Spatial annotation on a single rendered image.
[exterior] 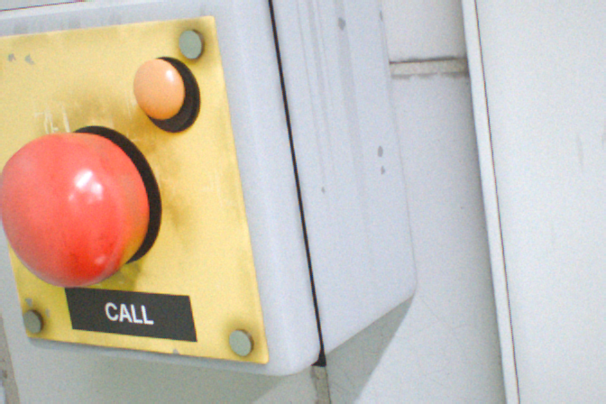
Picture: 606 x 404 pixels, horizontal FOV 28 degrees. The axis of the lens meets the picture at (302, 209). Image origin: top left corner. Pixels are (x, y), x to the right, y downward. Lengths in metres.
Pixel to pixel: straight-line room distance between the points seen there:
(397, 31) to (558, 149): 0.06
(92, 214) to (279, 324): 0.05
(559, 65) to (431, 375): 0.11
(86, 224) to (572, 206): 0.12
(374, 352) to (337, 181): 0.08
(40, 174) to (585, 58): 0.14
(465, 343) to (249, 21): 0.12
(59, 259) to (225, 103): 0.06
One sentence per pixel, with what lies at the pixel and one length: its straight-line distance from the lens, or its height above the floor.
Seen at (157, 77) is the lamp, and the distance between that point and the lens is 0.29.
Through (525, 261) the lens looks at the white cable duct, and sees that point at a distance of 0.32.
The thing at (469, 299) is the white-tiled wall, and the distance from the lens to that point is 0.36.
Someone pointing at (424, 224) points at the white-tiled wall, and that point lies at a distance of 0.35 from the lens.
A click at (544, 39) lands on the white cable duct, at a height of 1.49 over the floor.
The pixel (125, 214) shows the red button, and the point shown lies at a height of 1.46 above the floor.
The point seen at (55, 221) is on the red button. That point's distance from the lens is 0.30.
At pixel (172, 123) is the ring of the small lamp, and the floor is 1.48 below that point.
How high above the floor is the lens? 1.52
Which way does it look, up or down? 13 degrees down
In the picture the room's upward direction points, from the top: 9 degrees counter-clockwise
